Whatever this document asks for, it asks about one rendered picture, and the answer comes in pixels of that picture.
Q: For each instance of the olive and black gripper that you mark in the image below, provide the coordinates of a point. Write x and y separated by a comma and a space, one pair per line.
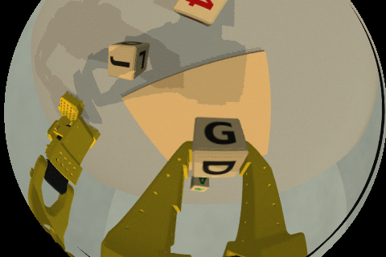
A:
148, 229

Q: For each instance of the orange flat mat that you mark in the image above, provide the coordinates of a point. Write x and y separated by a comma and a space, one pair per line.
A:
233, 87

